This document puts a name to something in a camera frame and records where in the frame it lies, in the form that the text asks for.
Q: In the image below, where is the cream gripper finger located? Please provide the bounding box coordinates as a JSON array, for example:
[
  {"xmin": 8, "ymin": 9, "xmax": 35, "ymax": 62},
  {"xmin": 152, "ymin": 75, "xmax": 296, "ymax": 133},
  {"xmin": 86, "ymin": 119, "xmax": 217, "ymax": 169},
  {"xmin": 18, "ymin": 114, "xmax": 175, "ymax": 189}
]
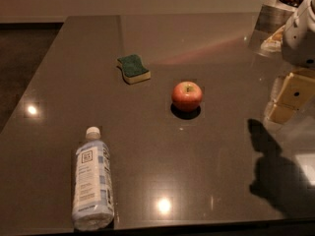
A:
[
  {"xmin": 261, "ymin": 26, "xmax": 284, "ymax": 52},
  {"xmin": 267, "ymin": 72, "xmax": 315, "ymax": 124}
]

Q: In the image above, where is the red apple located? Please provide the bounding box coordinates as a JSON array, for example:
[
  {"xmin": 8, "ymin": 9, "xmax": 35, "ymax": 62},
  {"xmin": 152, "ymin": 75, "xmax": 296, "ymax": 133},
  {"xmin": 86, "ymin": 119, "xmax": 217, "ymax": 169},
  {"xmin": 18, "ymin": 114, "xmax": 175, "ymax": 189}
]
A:
[{"xmin": 171, "ymin": 81, "xmax": 203, "ymax": 112}]

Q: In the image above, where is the blue plastic water bottle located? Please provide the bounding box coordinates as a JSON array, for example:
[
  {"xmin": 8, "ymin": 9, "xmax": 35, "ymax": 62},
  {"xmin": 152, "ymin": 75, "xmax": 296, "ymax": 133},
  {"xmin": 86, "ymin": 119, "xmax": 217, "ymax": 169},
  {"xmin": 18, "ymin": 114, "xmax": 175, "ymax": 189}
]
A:
[{"xmin": 72, "ymin": 127, "xmax": 114, "ymax": 231}]

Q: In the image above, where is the green yellow sponge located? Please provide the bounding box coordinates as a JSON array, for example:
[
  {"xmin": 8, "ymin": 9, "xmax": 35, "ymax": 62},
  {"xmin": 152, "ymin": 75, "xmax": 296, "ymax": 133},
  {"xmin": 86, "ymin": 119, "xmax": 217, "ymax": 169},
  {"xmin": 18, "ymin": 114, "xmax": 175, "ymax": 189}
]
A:
[{"xmin": 117, "ymin": 54, "xmax": 151, "ymax": 85}]

